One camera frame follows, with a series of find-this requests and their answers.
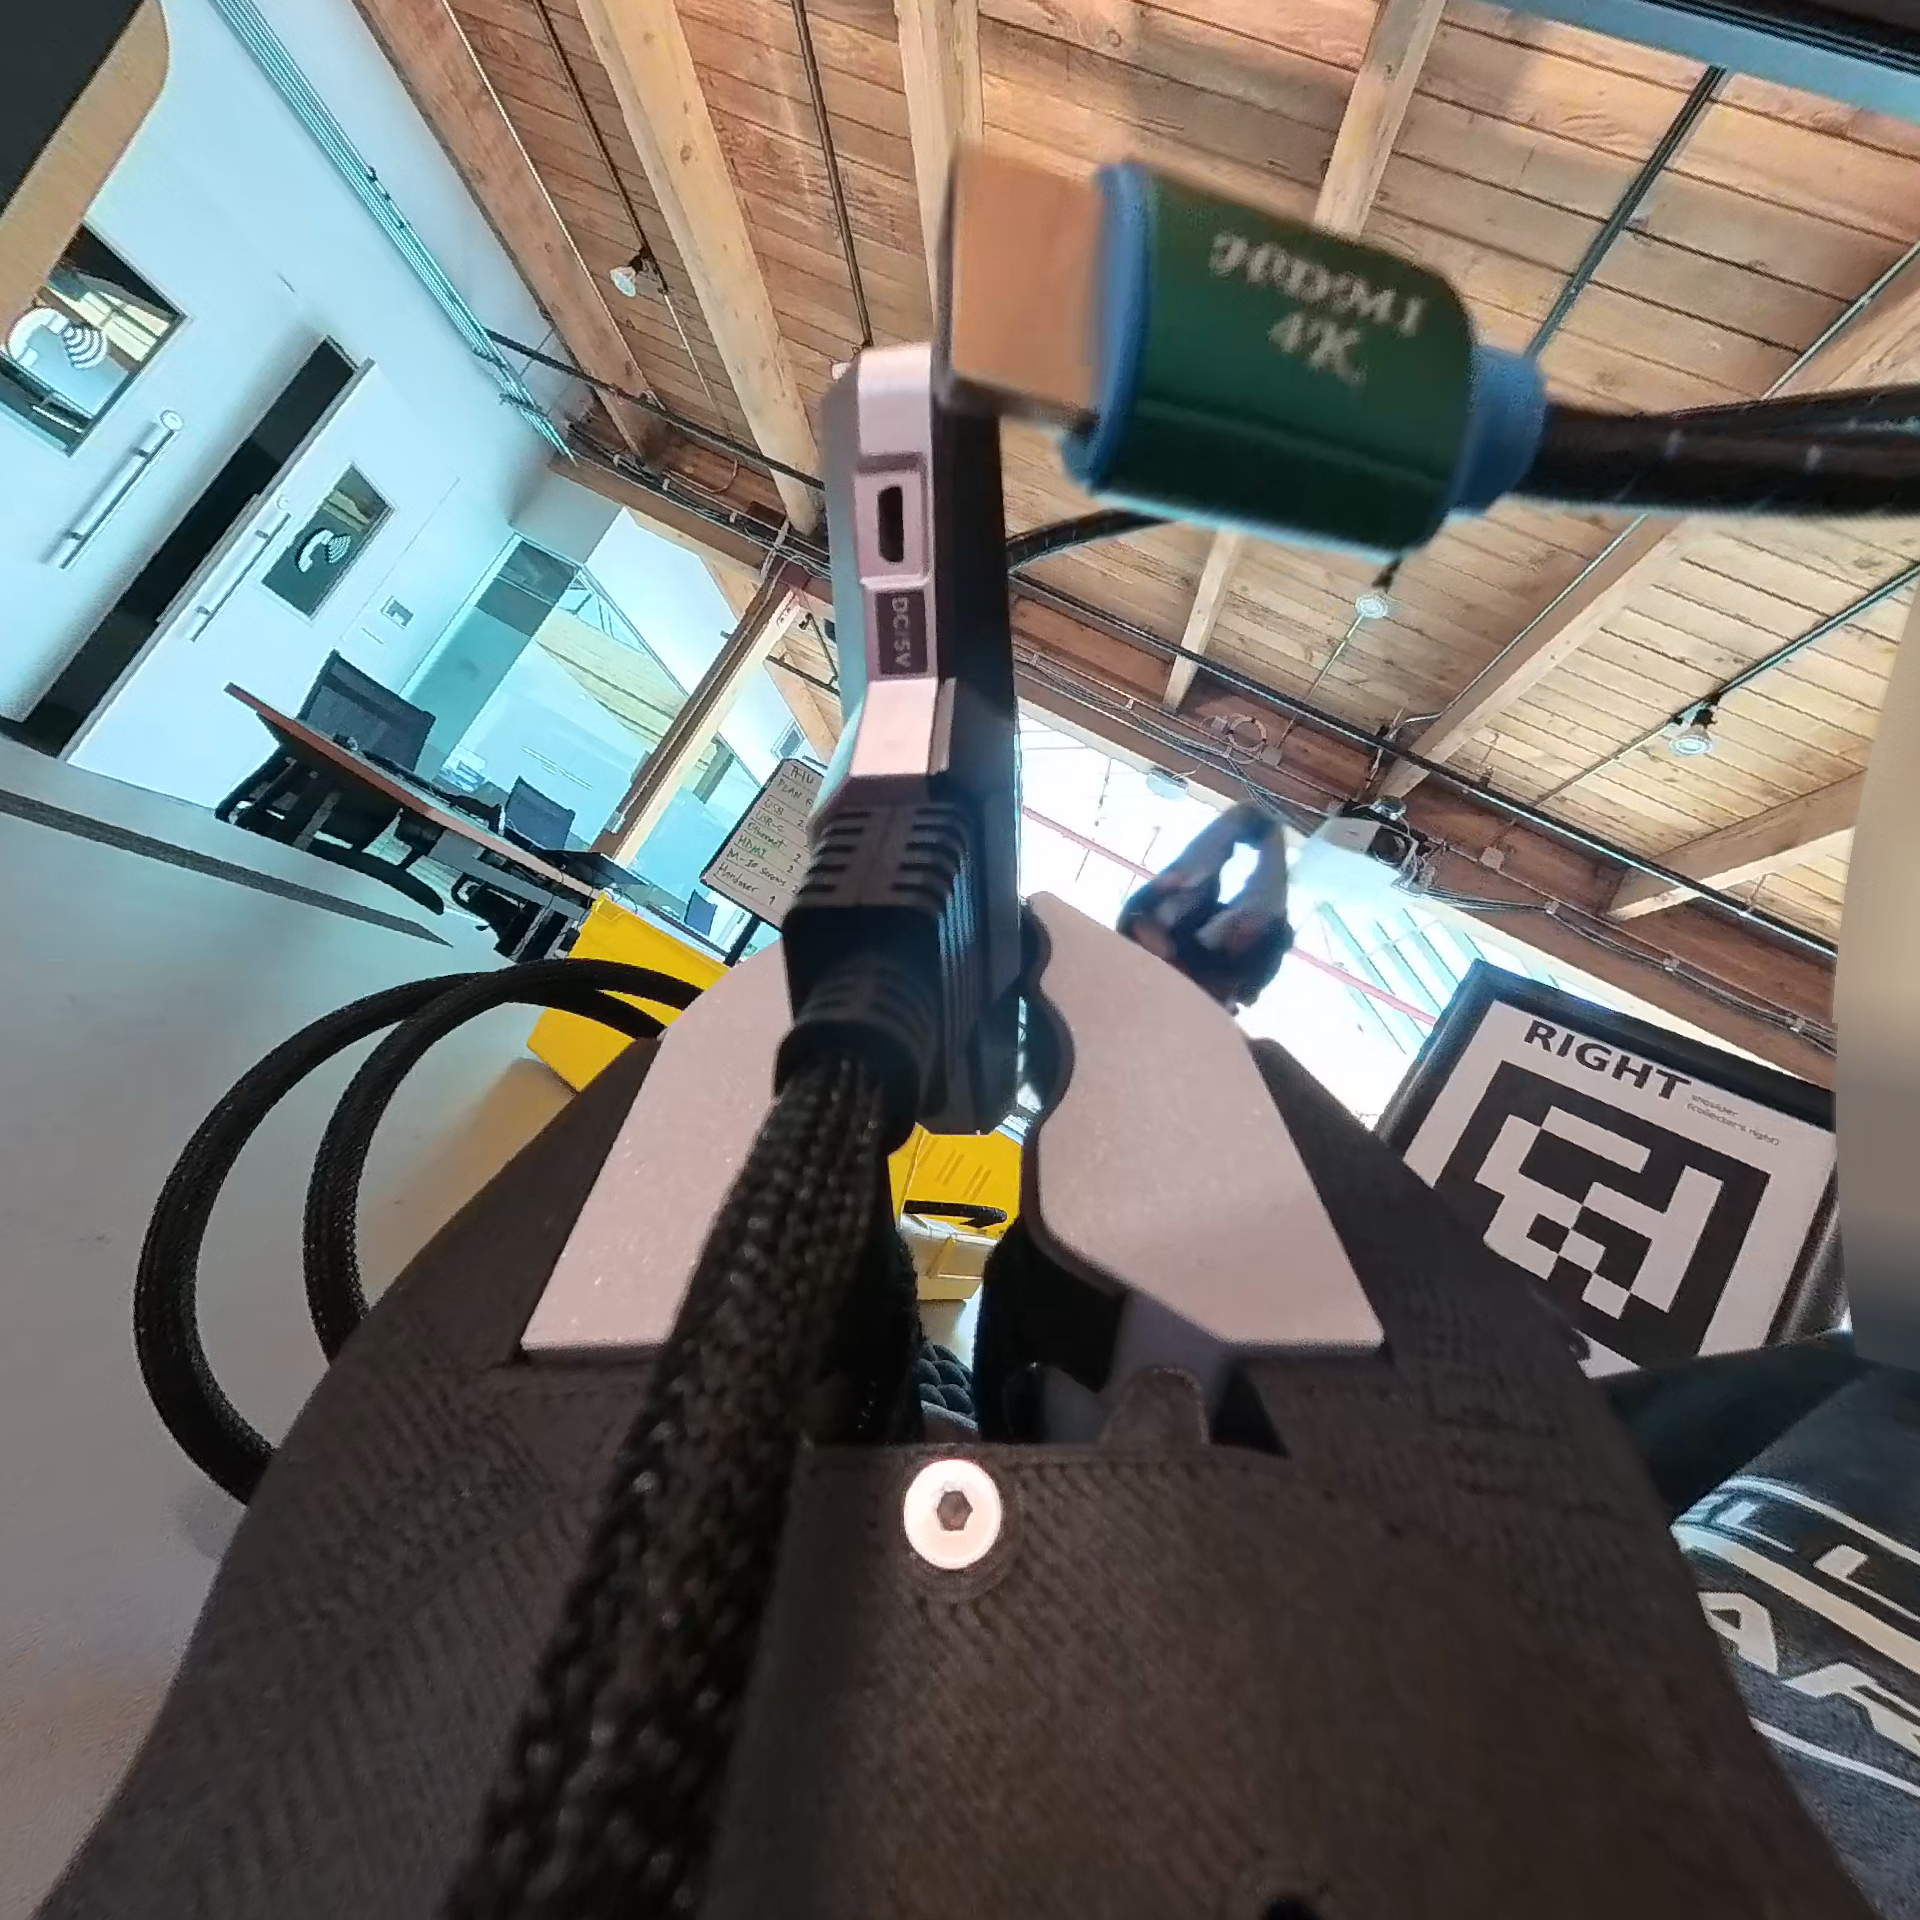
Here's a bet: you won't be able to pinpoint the black mesh office chair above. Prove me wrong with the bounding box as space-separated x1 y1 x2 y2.
451 775 586 922
218 650 449 917

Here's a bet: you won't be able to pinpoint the framed wall sign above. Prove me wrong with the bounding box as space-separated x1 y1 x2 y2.
0 224 188 457
258 462 396 621

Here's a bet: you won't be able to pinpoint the black hdmi switch with button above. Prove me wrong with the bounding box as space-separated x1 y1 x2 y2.
817 344 1040 1137

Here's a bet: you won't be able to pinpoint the yellow plastic bin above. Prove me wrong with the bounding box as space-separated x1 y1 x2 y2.
533 889 1040 1310

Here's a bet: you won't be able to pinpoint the whiteboard with black writing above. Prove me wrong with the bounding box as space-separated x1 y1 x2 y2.
700 757 829 922

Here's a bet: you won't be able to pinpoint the white sign with black marker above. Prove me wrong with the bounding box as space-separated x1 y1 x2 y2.
1376 960 1844 1379

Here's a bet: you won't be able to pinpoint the wooden support column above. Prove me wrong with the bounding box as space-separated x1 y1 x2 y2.
613 590 804 865

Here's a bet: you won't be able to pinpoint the wooden top office desk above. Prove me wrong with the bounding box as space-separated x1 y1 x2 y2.
221 681 605 962

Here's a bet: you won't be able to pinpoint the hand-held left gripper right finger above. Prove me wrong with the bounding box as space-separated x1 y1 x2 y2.
1020 893 1385 1379

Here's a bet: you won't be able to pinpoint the white ceiling mounted device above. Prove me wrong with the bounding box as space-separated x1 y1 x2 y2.
1324 800 1432 877

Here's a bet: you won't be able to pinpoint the black braided pigtail cable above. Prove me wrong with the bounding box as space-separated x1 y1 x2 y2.
133 795 973 1920

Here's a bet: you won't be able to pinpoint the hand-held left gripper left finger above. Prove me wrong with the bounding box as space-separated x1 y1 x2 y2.
522 950 801 1367

